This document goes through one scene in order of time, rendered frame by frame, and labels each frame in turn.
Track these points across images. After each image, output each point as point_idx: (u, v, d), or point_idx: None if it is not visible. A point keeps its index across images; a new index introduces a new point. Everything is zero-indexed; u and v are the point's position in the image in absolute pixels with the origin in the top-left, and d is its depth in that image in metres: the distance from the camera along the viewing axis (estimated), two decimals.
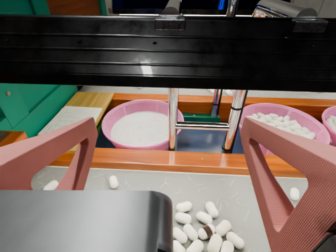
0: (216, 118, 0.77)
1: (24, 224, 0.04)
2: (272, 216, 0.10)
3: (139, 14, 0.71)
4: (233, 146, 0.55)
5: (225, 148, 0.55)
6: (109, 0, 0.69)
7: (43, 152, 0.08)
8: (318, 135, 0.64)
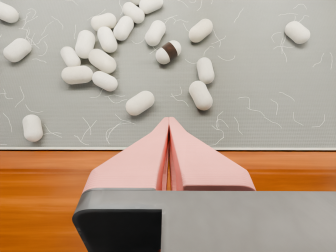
0: None
1: (244, 225, 0.04)
2: None
3: None
4: None
5: None
6: None
7: (164, 152, 0.08)
8: None
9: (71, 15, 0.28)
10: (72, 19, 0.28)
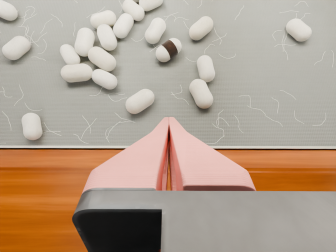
0: None
1: (244, 225, 0.04)
2: None
3: None
4: None
5: None
6: None
7: (164, 152, 0.08)
8: None
9: (70, 13, 0.28)
10: (72, 17, 0.28)
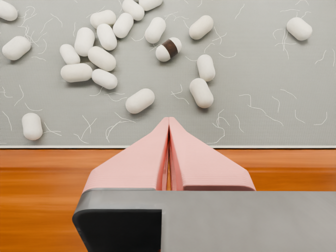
0: None
1: (244, 225, 0.04)
2: None
3: None
4: None
5: None
6: None
7: (164, 152, 0.08)
8: None
9: (70, 13, 0.28)
10: (72, 17, 0.28)
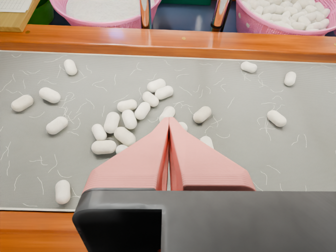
0: None
1: (244, 225, 0.04)
2: None
3: None
4: (225, 21, 0.42)
5: (214, 25, 0.42)
6: None
7: (164, 152, 0.08)
8: (334, 11, 0.50)
9: (101, 98, 0.37)
10: (102, 101, 0.36)
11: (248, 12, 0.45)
